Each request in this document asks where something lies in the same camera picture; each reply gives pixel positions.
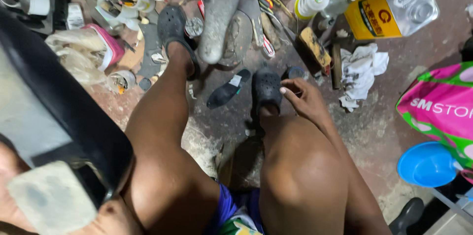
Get white crumpled rag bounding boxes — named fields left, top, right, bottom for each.
left=338, top=43, right=389, bottom=113

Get small tipped white cup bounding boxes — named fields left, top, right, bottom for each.
left=108, top=70, right=137, bottom=95

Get clear glass bottle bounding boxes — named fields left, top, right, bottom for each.
left=318, top=0, right=358, bottom=30

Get yellow adhesive tin can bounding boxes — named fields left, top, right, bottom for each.
left=344, top=0, right=440, bottom=40

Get black perforated clog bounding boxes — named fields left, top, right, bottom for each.
left=157, top=4, right=202, bottom=81
left=251, top=66, right=284, bottom=115

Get pink white plastic container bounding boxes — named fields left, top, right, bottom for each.
left=82, top=24, right=125, bottom=72

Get person's leg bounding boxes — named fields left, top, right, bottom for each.
left=257, top=104, right=352, bottom=235
left=124, top=41, right=222, bottom=235

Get stained wooden brush block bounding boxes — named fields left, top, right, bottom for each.
left=299, top=27, right=332, bottom=77

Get person's right leg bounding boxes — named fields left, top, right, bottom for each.
left=257, top=104, right=352, bottom=235

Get black rubber shoe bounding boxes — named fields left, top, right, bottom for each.
left=388, top=197, right=425, bottom=235

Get brown wooden stick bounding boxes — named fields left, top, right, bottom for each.
left=331, top=43, right=343, bottom=90

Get person's left leg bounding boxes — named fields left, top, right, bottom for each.
left=124, top=41, right=222, bottom=235

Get black insole with white label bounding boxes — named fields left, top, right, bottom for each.
left=206, top=69, right=252, bottom=110

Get white thread spool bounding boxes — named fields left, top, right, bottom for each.
left=294, top=0, right=330, bottom=20

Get grey leather piece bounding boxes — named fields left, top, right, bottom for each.
left=137, top=24, right=164, bottom=80

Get blue patterned shorts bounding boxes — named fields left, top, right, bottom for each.
left=204, top=183, right=265, bottom=235

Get person's right hand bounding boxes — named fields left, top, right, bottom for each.
left=280, top=78, right=332, bottom=125

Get round worn grey anvil foot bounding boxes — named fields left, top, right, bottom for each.
left=218, top=10, right=254, bottom=67

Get small round blue-rimmed tin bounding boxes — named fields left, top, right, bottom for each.
left=283, top=66, right=306, bottom=80

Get blue plastic bowl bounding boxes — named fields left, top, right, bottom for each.
left=397, top=141, right=459, bottom=188

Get round silver metal tin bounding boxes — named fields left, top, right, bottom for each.
left=185, top=17, right=204, bottom=39

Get pink green shopping bag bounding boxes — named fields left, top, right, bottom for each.
left=395, top=61, right=473, bottom=171

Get crumpled clear plastic bag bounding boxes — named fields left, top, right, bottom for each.
left=45, top=28, right=108, bottom=86

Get white paper packet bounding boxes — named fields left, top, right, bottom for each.
left=67, top=3, right=86, bottom=31

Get person's left hand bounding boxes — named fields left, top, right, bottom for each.
left=0, top=142, right=98, bottom=235

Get grey metal box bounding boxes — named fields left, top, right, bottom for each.
left=424, top=187, right=473, bottom=235

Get red white handled scissors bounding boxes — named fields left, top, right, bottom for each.
left=262, top=35, right=276, bottom=58

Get large black shoe grey sole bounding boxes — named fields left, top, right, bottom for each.
left=0, top=6, right=134, bottom=210

